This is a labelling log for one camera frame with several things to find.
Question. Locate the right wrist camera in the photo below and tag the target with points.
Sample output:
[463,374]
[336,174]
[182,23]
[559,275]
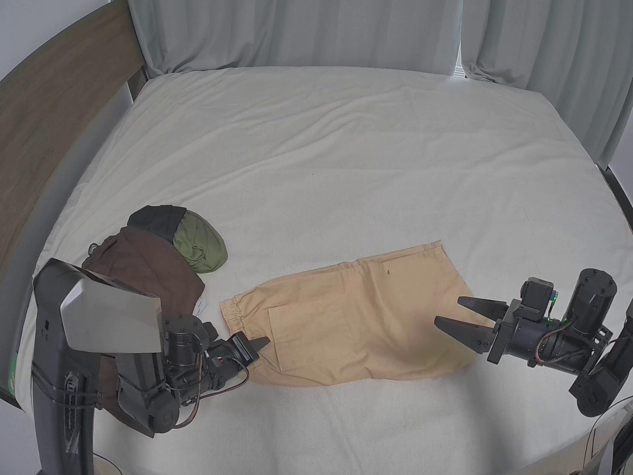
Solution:
[536,292]

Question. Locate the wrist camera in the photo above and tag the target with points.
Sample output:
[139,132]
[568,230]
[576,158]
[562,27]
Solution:
[536,292]
[206,333]

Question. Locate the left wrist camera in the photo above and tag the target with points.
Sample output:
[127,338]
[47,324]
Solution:
[206,333]

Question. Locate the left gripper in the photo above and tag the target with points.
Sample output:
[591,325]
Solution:
[237,354]

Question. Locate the brown garment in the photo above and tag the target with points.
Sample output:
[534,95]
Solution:
[153,265]

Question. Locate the bed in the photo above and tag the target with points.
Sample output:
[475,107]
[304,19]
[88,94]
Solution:
[371,141]

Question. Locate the tan shorts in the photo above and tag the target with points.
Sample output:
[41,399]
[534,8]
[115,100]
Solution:
[356,324]

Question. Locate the small green object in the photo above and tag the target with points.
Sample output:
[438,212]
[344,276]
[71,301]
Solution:
[12,371]

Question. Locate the window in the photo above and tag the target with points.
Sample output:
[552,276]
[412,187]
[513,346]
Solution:
[460,72]

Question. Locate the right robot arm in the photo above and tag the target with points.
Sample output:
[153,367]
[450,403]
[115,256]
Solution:
[591,300]

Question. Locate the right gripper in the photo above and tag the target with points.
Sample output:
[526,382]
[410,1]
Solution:
[529,339]

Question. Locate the white garment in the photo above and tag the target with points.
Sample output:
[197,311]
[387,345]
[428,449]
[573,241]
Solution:
[200,307]

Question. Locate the black garment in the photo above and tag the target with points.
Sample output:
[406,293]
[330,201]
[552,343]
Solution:
[153,220]

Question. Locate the green garment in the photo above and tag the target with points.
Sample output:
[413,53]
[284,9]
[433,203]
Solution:
[202,245]

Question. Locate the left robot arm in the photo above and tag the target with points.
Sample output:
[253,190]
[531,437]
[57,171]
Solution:
[104,314]

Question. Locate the pale green curtain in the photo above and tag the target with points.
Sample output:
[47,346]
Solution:
[544,27]
[296,18]

